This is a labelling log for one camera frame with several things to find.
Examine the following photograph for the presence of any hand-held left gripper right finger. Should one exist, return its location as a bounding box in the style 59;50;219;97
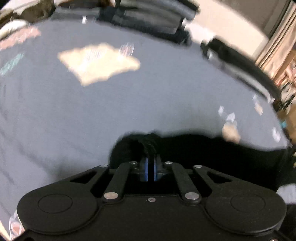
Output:
150;155;233;202

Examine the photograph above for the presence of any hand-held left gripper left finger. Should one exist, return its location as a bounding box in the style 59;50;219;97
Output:
68;157;150;201

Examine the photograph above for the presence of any stack of grey folded clothes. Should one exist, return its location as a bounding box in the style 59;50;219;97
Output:
98;0;200;46

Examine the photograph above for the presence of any grey-blue printed bed blanket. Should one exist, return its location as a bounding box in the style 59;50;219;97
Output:
0;7;290;240

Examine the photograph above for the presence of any folded black and grey garment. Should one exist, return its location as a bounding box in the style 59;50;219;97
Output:
200;38;282;100

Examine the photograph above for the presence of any white pillow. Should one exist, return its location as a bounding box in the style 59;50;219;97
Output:
0;20;29;39

